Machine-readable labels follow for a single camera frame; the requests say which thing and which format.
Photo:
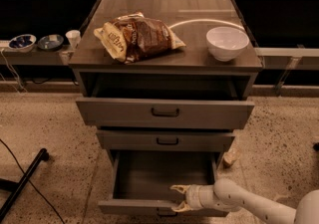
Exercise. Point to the black metal stand leg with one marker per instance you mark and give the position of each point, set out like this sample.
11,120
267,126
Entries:
15,188

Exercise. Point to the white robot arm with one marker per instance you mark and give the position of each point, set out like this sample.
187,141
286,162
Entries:
226,195

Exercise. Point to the bagged sliced bread loaf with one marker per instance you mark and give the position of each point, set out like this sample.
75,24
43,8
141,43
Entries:
131,38

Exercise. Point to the grey low side shelf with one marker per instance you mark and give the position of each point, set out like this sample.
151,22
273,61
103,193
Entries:
36,57

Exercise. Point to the blue patterned bowl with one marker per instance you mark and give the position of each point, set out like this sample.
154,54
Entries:
23,43

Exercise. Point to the grey bottom drawer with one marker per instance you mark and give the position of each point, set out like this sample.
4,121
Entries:
142,180

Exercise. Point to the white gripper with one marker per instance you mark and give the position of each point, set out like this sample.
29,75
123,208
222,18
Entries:
193,197

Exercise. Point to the white paper cup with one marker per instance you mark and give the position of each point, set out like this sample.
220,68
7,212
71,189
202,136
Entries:
74,38

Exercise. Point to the small bread piece on floor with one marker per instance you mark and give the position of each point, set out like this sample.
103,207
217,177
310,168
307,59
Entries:
230,157

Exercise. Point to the grey middle drawer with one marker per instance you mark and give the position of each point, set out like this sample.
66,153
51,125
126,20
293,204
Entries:
165,140

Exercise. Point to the grey wooden drawer cabinet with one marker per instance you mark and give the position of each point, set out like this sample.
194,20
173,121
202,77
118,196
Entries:
190,19

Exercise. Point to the white ceramic bowl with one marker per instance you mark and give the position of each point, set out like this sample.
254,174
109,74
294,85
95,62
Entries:
226,43

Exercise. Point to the grey drawer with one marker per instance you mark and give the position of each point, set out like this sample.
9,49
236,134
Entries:
165,140
142,180
196,105

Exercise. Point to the dark blue small bowl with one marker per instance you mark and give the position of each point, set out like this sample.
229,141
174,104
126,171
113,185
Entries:
51,42

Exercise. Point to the grey top drawer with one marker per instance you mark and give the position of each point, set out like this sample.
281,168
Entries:
196,105

